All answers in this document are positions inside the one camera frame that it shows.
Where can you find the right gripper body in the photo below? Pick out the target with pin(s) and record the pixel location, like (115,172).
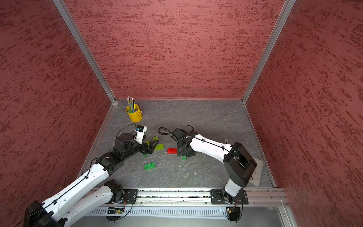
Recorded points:
(182,151)

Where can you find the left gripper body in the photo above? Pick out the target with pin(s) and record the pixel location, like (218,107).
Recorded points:
(137,147)

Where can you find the red 2x4 brick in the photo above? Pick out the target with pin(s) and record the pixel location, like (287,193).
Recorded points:
(171,151)

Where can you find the dark green 2x4 brick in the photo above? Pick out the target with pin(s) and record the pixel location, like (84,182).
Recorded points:
(149,166)

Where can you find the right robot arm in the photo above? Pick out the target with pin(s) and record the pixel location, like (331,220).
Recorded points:
(238,162)

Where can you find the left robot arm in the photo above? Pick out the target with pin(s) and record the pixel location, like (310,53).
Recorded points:
(90,190)

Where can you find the lime 2x4 brick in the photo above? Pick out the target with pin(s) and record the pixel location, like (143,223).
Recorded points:
(159,147)

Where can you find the yellow pencil cup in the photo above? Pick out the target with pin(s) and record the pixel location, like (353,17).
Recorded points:
(135,116)

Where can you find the pencils in cup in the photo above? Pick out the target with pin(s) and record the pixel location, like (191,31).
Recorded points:
(131,105)

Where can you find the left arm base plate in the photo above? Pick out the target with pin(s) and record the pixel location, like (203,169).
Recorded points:
(126,196)

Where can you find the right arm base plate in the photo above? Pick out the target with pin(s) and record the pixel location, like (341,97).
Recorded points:
(222,197)

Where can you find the left corner aluminium post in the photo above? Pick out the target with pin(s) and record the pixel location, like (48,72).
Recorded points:
(66,16)

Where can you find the corner aluminium post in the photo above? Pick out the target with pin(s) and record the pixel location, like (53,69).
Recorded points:
(66,16)
(281,20)

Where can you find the aluminium front rail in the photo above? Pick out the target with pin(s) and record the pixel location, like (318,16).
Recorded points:
(188,197)

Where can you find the right corner aluminium post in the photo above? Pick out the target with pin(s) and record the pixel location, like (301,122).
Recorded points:
(281,20)

